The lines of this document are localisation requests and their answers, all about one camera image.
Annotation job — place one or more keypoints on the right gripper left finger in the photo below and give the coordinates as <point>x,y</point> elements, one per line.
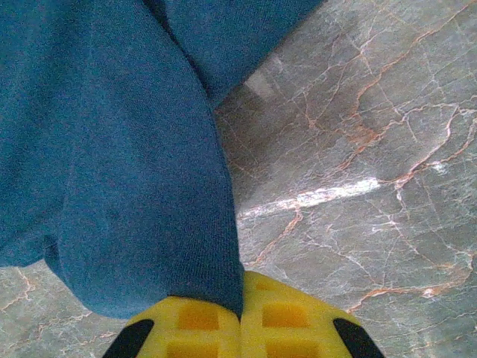
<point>194,332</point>

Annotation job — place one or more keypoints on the navy blue t-shirt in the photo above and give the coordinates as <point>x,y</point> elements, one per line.
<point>112,149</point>

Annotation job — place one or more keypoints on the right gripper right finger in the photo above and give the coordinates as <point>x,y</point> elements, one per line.
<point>298,332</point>

